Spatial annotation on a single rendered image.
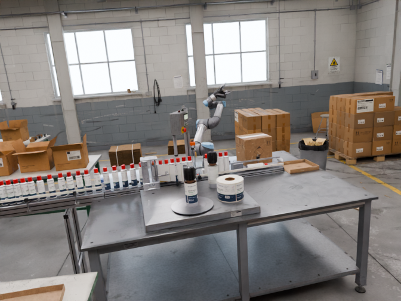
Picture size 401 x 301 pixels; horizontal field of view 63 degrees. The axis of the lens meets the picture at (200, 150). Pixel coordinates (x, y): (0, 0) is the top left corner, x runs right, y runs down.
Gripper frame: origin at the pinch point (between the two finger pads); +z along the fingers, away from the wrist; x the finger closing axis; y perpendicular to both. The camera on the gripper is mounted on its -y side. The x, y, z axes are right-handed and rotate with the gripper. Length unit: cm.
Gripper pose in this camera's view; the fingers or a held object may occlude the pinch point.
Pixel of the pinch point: (229, 86)
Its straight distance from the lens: 382.6
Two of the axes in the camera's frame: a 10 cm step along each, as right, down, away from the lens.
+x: 4.7, 5.2, 7.1
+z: 7.9, -6.0, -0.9
